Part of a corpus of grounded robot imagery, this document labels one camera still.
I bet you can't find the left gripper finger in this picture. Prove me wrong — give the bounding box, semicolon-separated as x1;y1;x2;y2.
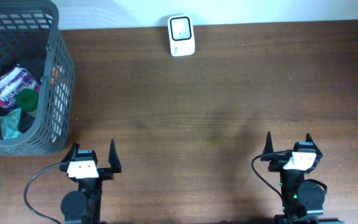
62;142;80;162
108;139;122;173

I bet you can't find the teal wet wipes pack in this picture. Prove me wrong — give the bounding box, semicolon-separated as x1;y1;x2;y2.
0;108;23;139

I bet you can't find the green lid jar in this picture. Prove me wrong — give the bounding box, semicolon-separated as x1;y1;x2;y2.
16;89;39;117

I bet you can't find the purple white sanitary pad pack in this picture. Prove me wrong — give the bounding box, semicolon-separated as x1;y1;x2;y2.
0;64;40;111

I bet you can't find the orange small box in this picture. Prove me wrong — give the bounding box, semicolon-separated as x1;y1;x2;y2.
50;65;64;86

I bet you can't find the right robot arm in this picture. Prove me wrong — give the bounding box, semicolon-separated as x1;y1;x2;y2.
250;133;343;224

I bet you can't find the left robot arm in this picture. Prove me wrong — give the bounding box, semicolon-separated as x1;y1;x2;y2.
60;141;122;224

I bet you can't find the white barcode scanner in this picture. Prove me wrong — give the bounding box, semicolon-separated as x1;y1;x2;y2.
167;15;196;57

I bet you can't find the grey plastic mesh basket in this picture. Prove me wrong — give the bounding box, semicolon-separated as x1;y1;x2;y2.
0;1;75;156

